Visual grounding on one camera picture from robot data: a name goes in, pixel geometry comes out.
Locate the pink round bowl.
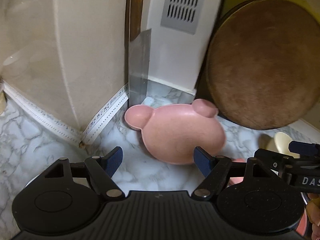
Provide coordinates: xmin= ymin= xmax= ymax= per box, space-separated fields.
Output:
xmin=228 ymin=158 xmax=246 ymax=186

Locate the round brown wooden cutting board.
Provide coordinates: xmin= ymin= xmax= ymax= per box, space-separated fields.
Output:
xmin=206 ymin=0 xmax=319 ymax=130

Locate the pink bear-shaped plate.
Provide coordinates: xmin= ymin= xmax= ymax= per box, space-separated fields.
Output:
xmin=124 ymin=99 xmax=226 ymax=165

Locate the grey vent grille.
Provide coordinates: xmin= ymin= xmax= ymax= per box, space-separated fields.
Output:
xmin=161 ymin=0 xmax=204 ymax=35

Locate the cleaver with wooden handle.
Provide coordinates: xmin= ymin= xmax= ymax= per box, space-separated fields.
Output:
xmin=125 ymin=0 xmax=151 ymax=106

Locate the person's right hand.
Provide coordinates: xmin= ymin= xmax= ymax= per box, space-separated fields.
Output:
xmin=306 ymin=193 xmax=320 ymax=240

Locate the cream round bowl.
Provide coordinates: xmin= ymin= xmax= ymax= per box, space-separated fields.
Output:
xmin=266 ymin=132 xmax=300 ymax=158

